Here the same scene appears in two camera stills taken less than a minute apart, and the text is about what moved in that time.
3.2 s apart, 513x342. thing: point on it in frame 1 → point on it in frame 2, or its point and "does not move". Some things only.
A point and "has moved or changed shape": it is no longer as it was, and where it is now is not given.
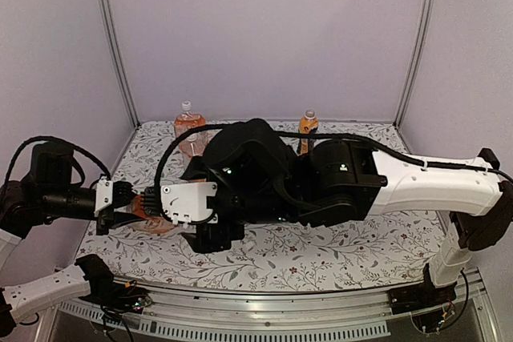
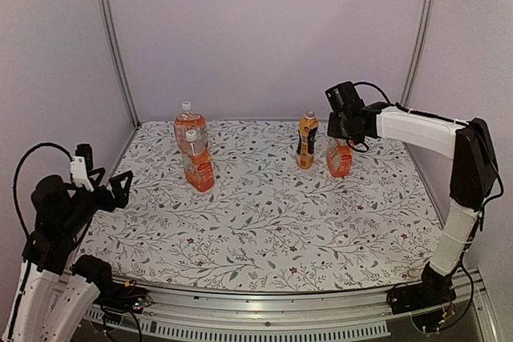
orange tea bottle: x=138 y=219 has moved or changed shape
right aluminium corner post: x=430 y=1 does not move
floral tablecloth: x=369 y=252 does not move
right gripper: x=208 y=239 → x=332 y=127
